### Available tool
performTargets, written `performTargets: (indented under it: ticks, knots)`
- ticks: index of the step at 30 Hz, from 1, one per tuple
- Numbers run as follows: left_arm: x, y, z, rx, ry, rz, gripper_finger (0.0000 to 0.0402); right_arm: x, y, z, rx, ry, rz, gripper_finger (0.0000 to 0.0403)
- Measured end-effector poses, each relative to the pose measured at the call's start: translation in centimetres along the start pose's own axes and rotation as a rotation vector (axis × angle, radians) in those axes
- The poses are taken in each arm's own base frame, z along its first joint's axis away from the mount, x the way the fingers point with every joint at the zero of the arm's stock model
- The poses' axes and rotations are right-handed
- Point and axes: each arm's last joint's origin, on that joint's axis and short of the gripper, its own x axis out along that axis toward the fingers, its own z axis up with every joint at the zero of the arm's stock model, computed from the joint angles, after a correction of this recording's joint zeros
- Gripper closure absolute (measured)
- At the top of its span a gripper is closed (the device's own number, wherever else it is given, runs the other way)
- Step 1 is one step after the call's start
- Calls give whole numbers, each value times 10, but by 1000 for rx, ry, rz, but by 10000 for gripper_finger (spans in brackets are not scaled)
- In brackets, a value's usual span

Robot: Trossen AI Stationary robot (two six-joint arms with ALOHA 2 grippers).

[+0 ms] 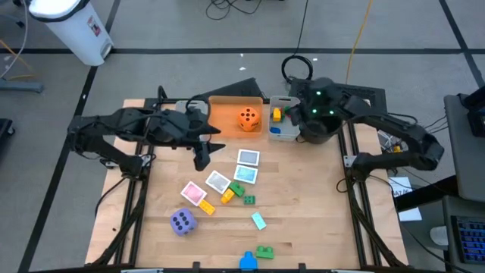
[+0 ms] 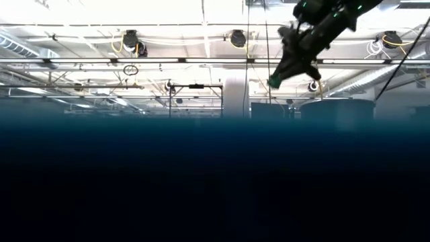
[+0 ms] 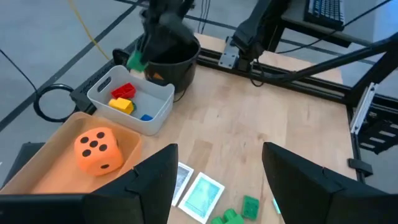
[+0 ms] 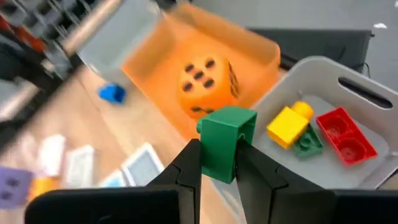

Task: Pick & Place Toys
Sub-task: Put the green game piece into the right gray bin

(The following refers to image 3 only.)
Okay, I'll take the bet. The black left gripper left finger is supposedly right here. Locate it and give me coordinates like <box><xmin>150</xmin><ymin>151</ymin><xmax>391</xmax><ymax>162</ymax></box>
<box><xmin>0</xmin><ymin>142</ymin><xmax>180</xmax><ymax>224</ymax></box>

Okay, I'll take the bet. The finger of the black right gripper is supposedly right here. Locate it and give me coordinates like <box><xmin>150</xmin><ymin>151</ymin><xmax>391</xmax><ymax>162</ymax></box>
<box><xmin>138</xmin><ymin>18</ymin><xmax>175</xmax><ymax>62</ymax></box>
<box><xmin>161</xmin><ymin>12</ymin><xmax>197</xmax><ymax>44</ymax></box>

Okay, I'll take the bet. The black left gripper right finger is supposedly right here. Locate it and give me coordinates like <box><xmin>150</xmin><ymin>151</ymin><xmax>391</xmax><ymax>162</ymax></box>
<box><xmin>262</xmin><ymin>141</ymin><xmax>398</xmax><ymax>224</ymax></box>

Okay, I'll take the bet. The large green toy block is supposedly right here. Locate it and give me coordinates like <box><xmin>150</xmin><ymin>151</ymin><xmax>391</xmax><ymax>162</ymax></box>
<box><xmin>210</xmin><ymin>208</ymin><xmax>246</xmax><ymax>224</ymax></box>
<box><xmin>126</xmin><ymin>49</ymin><xmax>149</xmax><ymax>73</ymax></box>

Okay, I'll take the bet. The orange foam die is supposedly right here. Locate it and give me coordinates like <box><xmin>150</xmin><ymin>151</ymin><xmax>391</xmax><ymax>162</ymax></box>
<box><xmin>73</xmin><ymin>126</ymin><xmax>125</xmax><ymax>177</ymax></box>

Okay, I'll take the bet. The red toy brick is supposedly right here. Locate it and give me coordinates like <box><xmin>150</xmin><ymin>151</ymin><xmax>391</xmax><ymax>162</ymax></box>
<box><xmin>110</xmin><ymin>82</ymin><xmax>137</xmax><ymax>100</ymax></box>

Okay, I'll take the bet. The yellow four-stud toy brick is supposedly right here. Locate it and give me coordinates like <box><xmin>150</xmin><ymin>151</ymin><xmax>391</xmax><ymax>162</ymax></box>
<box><xmin>108</xmin><ymin>96</ymin><xmax>136</xmax><ymax>115</ymax></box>

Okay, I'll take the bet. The black plastic bucket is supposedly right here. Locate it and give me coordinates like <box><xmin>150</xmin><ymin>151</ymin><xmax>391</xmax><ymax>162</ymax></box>
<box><xmin>143</xmin><ymin>32</ymin><xmax>201</xmax><ymax>95</ymax></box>

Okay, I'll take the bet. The black table clamp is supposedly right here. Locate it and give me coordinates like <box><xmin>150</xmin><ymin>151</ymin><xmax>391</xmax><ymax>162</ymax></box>
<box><xmin>347</xmin><ymin>157</ymin><xmax>374</xmax><ymax>178</ymax></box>

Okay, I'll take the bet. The small green toy brick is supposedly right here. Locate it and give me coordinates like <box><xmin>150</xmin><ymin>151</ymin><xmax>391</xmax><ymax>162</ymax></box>
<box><xmin>241</xmin><ymin>195</ymin><xmax>261</xmax><ymax>222</ymax></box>

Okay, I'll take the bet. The orange translucent plastic bin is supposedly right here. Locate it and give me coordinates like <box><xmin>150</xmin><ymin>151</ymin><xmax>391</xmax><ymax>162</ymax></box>
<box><xmin>0</xmin><ymin>111</ymin><xmax>144</xmax><ymax>195</ymax></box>

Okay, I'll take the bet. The black slotted shelf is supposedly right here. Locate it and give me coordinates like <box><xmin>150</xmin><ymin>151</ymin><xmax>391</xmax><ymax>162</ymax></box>
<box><xmin>357</xmin><ymin>119</ymin><xmax>398</xmax><ymax>156</ymax></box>

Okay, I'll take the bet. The silver aluminium bar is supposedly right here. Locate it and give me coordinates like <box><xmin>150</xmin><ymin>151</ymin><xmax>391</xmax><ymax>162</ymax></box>
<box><xmin>349</xmin><ymin>82</ymin><xmax>378</xmax><ymax>136</ymax></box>

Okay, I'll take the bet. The grey desk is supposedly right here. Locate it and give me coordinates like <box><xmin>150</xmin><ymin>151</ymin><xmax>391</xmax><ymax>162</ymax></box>
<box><xmin>281</xmin><ymin>0</ymin><xmax>374</xmax><ymax>48</ymax></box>

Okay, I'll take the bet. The black keyboard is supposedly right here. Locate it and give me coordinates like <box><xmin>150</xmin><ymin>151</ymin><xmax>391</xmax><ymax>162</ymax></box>
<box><xmin>306</xmin><ymin>0</ymin><xmax>346</xmax><ymax>31</ymax></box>

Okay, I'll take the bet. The grey metal mount plate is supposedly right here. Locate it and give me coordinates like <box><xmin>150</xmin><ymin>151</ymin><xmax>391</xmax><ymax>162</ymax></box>
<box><xmin>218</xmin><ymin>36</ymin><xmax>241</xmax><ymax>70</ymax></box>

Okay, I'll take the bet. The white plastic handled bin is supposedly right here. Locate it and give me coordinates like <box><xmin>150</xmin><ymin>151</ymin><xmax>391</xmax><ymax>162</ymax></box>
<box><xmin>86</xmin><ymin>65</ymin><xmax>176</xmax><ymax>137</ymax></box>

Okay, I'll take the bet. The yellow hanging cord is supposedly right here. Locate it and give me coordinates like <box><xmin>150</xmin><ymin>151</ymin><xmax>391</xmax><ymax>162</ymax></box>
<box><xmin>67</xmin><ymin>0</ymin><xmax>111</xmax><ymax>62</ymax></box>

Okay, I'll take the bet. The black coiled floor cable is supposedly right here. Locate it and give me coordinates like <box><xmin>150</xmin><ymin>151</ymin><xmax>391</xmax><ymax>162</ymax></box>
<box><xmin>32</xmin><ymin>83</ymin><xmax>82</xmax><ymax>124</ymax></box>

